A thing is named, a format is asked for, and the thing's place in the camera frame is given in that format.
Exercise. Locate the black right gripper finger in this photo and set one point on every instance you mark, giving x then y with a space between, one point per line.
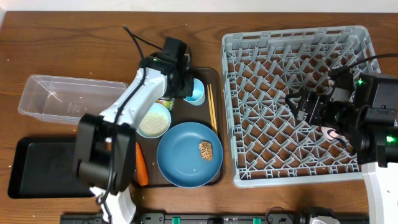
297 94
292 106

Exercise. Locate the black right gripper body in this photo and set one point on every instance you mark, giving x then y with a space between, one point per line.
321 112

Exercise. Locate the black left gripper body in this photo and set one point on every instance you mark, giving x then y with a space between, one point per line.
185 84

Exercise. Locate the light blue cup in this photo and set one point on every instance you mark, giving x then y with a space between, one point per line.
198 94

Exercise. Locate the green snack wrapper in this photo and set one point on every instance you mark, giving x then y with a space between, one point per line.
167 102

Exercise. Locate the pink cup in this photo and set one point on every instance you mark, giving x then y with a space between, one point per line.
329 133

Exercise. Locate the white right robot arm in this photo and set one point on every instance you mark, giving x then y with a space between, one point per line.
361 115

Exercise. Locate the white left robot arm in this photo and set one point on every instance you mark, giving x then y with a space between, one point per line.
105 144

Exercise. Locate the grey dishwasher rack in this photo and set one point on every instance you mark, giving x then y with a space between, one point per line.
268 145

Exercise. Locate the wooden chopstick left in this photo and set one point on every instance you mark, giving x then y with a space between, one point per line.
210 102

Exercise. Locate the wooden chopstick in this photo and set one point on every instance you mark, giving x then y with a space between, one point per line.
210 102
214 112

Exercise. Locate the wooden chopstick right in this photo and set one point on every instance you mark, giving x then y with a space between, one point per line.
214 112

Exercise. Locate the brown serving tray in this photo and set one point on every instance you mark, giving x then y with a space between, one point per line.
183 112

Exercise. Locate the light blue rice bowl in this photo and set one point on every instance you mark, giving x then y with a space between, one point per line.
156 122

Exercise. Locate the brown shiitake mushroom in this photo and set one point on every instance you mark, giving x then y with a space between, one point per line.
206 150

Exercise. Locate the large blue plate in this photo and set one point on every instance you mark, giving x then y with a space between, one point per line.
179 155

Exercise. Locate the orange carrot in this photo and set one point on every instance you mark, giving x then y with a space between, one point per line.
141 169

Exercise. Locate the clear plastic bin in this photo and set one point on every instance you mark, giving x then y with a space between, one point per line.
65 100

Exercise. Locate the black plastic bin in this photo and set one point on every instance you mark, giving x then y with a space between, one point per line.
42 168

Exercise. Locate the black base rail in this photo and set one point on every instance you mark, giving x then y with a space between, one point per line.
275 215

